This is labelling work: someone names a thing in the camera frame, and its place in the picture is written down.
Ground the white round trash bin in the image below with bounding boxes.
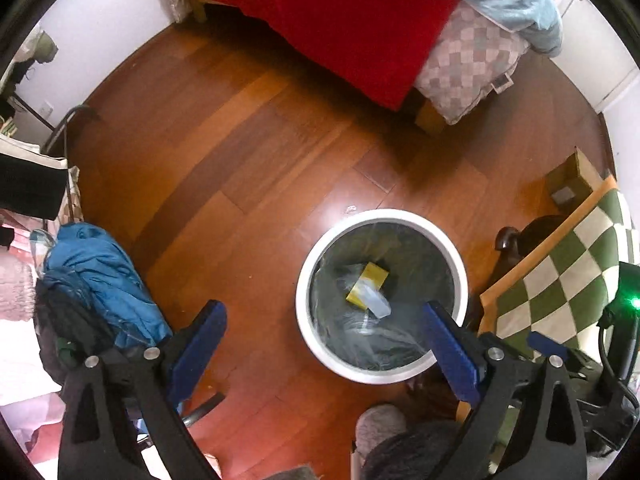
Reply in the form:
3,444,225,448
295,209,469,385

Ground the green white checkered tablecloth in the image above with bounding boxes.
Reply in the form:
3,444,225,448
480,177,639,361

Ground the blue jacket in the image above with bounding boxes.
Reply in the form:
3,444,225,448
42,222,172,349

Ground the pink slipper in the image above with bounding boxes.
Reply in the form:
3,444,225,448
355,403,408,460

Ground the flat cardboard box on floor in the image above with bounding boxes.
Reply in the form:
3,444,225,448
544,148,603,214

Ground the checkered pink mattress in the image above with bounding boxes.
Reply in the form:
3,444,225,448
414,2,530,125

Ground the red bed sheet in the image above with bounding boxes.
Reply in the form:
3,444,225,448
212,0,459,110

